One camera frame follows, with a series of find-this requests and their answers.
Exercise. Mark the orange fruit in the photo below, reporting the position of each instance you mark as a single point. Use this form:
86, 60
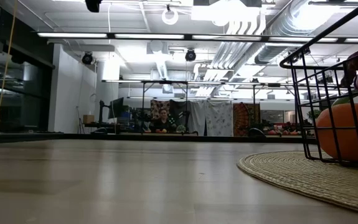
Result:
342, 137

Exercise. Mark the dark grey cloth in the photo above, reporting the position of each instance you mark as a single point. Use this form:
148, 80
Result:
178, 107

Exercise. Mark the plain white cloth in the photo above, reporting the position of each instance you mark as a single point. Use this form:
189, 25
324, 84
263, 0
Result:
198, 115

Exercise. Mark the person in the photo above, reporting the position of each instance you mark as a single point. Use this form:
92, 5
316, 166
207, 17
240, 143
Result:
162, 123

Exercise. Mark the dark patterned cloth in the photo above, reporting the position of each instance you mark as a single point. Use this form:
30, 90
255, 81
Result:
157, 105

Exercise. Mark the white floral cloth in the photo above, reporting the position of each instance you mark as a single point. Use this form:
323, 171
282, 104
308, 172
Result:
219, 118

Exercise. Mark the black ceiling spotlight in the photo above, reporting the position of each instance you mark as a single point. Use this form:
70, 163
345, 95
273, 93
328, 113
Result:
190, 55
87, 58

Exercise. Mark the black computer monitor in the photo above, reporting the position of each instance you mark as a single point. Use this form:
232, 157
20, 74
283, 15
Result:
117, 107

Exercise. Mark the orange mandala cloth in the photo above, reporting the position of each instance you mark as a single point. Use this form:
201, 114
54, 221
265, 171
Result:
244, 115

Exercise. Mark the long light strip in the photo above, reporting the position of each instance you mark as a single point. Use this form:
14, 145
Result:
149, 36

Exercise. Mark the brown cardboard box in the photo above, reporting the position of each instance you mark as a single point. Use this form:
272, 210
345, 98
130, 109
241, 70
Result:
88, 119

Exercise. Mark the round woven placemat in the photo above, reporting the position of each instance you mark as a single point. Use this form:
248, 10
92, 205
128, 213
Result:
306, 179

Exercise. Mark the black aluminium table frame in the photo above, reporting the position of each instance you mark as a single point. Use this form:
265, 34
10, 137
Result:
166, 137

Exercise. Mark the silver ventilation duct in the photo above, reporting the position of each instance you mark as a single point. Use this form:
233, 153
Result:
269, 53

